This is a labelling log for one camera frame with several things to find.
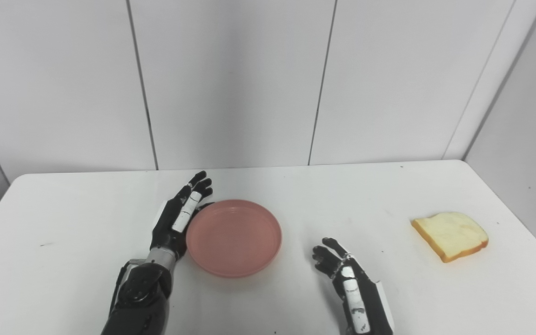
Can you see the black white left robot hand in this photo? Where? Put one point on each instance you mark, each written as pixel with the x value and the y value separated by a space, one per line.
pixel 168 228

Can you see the pink plastic plate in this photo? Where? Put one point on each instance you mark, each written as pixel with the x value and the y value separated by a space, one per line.
pixel 233 238

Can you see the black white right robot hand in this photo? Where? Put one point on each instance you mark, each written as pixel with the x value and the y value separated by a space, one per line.
pixel 365 298

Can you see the slice of white bread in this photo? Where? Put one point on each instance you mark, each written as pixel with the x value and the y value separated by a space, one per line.
pixel 452 232

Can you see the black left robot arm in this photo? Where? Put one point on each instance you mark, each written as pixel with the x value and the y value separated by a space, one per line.
pixel 142 298

